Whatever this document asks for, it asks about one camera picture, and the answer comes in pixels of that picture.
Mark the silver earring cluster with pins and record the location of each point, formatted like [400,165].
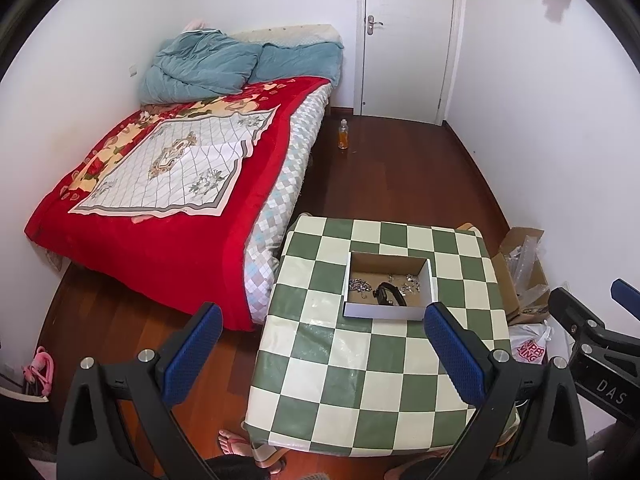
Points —
[413,280]

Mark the green checkered tablecloth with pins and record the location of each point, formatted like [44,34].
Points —
[350,385]

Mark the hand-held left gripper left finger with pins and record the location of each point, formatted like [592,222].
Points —
[197,345]

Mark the white cardboard box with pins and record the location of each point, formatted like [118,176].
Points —
[390,312]

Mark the brown cardboard box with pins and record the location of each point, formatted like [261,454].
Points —
[505,280]

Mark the person's left foot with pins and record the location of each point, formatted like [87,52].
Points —
[235,445]

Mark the pink cloth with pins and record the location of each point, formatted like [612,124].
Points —
[192,25]

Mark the person's left leg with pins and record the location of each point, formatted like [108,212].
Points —
[235,469]

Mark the dark container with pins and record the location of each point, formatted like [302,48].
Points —
[25,412]

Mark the orange drink bottle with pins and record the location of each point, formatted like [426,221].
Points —
[343,137]

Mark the blue quilt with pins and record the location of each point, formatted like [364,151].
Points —
[200,67]

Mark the white door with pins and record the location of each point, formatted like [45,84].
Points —
[407,40]

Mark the white plastic bag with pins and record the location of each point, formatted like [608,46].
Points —
[530,345]

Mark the blue pillow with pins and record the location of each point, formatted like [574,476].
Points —
[300,62]

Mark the black smartwatch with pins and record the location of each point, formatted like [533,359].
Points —
[392,296]

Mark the beige headboard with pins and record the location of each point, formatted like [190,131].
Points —
[285,34]

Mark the pink hangers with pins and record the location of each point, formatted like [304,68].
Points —
[40,370]

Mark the diamond pattern bed sheet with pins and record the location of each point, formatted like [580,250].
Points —
[285,200]

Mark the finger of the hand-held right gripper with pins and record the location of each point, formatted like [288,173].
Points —
[575,312]
[627,297]

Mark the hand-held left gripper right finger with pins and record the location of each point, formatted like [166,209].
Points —
[452,347]

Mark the red floral blanket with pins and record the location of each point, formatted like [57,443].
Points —
[165,255]

